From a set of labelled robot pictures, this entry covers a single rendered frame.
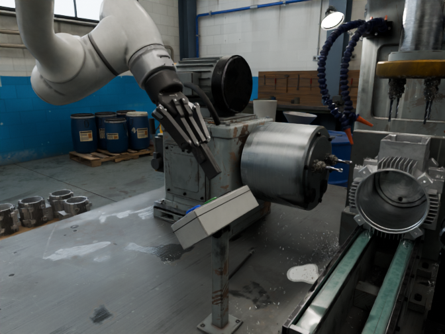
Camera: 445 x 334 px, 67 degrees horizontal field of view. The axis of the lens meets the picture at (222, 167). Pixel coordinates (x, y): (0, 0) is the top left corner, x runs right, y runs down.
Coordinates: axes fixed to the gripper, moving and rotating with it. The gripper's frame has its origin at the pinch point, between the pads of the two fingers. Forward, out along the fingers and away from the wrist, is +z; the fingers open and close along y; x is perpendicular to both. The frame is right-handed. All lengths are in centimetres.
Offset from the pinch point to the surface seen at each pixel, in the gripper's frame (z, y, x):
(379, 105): 6, 63, -20
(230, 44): -298, 565, 249
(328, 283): 32.2, 4.8, -6.9
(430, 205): 32, 31, -24
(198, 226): 10.8, -13.5, -2.6
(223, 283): 22.6, -5.8, 7.1
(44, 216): -64, 68, 232
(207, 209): 9.1, -10.5, -3.4
